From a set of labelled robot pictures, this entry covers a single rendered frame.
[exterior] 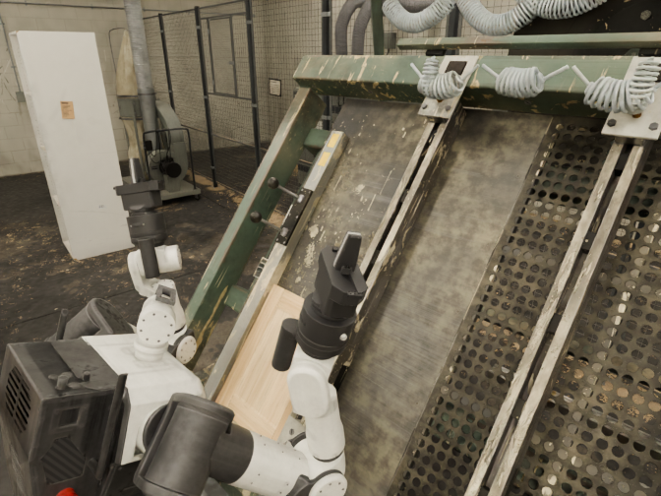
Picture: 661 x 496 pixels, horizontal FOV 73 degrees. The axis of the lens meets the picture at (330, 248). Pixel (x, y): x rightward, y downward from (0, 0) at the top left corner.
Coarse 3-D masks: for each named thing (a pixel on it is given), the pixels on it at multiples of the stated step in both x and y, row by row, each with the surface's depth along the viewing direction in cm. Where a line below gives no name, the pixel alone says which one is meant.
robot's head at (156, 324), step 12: (144, 312) 81; (156, 312) 80; (168, 312) 81; (144, 324) 80; (156, 324) 80; (168, 324) 81; (144, 336) 80; (156, 336) 81; (168, 336) 81; (144, 348) 83; (156, 348) 84
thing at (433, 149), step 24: (432, 72) 109; (432, 120) 122; (456, 120) 123; (432, 144) 121; (408, 168) 122; (432, 168) 121; (408, 192) 119; (408, 216) 119; (384, 240) 121; (384, 264) 117; (384, 288) 120; (360, 312) 115; (360, 336) 118; (336, 360) 113; (336, 384) 116; (288, 432) 113
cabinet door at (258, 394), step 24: (264, 312) 139; (288, 312) 134; (264, 336) 136; (240, 360) 138; (264, 360) 133; (240, 384) 135; (264, 384) 130; (240, 408) 131; (264, 408) 127; (288, 408) 122; (264, 432) 124
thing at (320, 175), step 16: (336, 144) 145; (336, 160) 147; (320, 176) 144; (320, 192) 146; (304, 224) 145; (272, 256) 143; (288, 256) 143; (272, 272) 141; (256, 288) 142; (256, 304) 140; (240, 320) 141; (240, 336) 138; (224, 352) 140; (224, 368) 137; (208, 384) 139
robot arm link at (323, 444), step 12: (336, 408) 80; (312, 420) 79; (324, 420) 79; (336, 420) 81; (312, 432) 81; (324, 432) 80; (336, 432) 82; (300, 444) 88; (312, 444) 82; (324, 444) 81; (336, 444) 82; (312, 456) 85; (324, 456) 82; (336, 456) 84; (312, 468) 83; (324, 468) 83; (336, 468) 84
